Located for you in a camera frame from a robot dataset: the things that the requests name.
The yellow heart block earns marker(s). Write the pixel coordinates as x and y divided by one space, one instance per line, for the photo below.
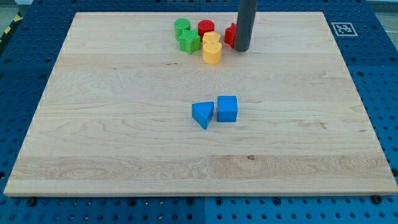
212 53

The red cylinder block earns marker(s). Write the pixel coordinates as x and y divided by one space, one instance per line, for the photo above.
205 26

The blue triangle block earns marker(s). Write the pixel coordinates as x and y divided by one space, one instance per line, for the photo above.
202 113

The red star block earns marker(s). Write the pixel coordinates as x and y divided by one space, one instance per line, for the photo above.
230 34

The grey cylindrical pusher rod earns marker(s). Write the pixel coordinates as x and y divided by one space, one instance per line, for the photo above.
245 22

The black bolt front left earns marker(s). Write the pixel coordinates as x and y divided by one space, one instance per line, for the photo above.
31 201

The light wooden board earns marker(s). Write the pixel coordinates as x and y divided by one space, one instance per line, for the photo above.
115 118

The white fiducial marker tag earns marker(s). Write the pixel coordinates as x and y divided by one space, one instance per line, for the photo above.
344 29

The black bolt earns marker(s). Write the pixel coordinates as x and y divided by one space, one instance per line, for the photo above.
376 199
31 201

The blue cube block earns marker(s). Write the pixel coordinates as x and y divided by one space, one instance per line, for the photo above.
227 108

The black bolt front right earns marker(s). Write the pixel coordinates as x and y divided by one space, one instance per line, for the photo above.
376 199

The green star block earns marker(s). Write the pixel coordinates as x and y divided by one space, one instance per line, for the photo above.
189 41

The yellow pentagon block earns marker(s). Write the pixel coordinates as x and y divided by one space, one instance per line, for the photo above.
210 37

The green cylinder block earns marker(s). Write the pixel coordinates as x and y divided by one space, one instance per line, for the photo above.
180 24

